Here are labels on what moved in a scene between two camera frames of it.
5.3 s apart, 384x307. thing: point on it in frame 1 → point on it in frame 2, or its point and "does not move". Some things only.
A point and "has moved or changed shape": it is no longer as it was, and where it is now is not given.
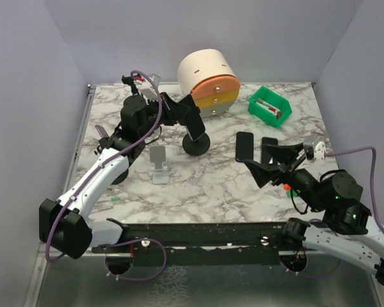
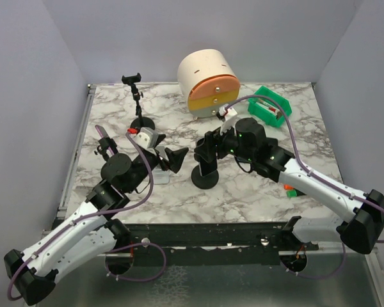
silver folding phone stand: x=160 y=174 does not move
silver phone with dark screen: x=193 y=120 → x=207 y=153
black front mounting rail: x=199 y=244 does not move
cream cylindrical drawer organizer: x=207 y=75 does not move
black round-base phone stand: x=197 y=148 has moved or changed shape
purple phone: x=102 y=132 does not move
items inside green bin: x=269 y=108 does not move
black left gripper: x=175 y=111 → x=175 y=157
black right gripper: x=285 y=154 → x=219 y=139
